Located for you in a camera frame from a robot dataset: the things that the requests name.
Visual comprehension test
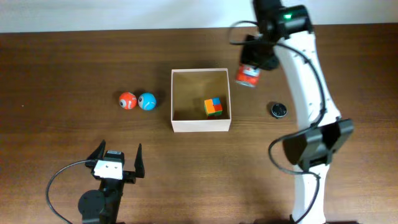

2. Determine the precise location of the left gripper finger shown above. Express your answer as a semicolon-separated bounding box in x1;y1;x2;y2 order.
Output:
134;144;145;179
85;139;106;169

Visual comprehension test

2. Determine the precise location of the red toy fire truck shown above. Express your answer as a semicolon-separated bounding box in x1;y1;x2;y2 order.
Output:
235;63;261;88

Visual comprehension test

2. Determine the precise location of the multicolour puzzle cube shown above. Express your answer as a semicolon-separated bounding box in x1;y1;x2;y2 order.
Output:
204;98;223;117

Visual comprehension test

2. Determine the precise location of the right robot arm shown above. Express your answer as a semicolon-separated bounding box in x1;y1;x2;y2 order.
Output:
236;0;354;223

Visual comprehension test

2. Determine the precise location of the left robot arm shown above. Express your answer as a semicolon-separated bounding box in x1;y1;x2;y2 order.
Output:
78;141;145;224

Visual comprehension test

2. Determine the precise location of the black round toy wheel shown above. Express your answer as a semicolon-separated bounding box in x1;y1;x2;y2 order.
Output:
270;103;287;119

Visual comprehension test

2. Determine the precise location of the red toy ball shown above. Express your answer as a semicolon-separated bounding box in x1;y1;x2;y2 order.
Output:
119;92;137;110

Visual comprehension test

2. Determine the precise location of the blue toy ball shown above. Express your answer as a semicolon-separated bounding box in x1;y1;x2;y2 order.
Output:
137;93;157;111

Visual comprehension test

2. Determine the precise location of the pink open cardboard box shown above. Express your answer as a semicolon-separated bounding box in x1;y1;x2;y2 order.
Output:
170;68;232;133

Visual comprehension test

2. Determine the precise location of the right black cable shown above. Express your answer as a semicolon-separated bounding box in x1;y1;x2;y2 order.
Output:
229;20;327;224

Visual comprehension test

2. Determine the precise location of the black cable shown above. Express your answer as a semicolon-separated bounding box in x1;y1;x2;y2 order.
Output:
45;159;94;224
229;20;327;224

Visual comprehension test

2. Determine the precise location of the left black cable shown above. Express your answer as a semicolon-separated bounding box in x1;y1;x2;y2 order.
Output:
45;159;94;224

